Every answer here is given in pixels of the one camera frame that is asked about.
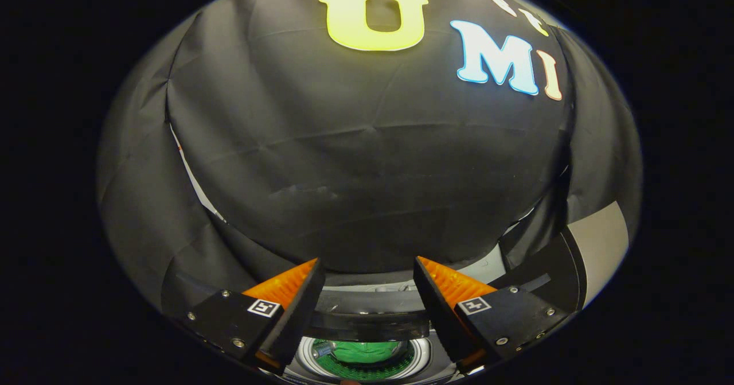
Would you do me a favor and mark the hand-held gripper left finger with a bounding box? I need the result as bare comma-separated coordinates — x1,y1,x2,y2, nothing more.
172,258,326,374

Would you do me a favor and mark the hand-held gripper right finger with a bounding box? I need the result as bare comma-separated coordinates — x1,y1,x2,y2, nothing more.
413,256,571,374

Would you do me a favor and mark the grey washing machine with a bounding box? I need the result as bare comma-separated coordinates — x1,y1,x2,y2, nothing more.
281,247,508,385

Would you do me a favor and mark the dark washing machine lid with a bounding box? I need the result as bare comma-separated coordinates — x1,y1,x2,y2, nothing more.
310,289,436,343

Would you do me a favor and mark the green polo shirt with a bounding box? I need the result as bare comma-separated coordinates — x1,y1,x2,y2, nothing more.
331,341,403,365

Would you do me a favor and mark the silver cabinet with dark top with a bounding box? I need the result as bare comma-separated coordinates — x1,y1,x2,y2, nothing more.
499,201,631,314

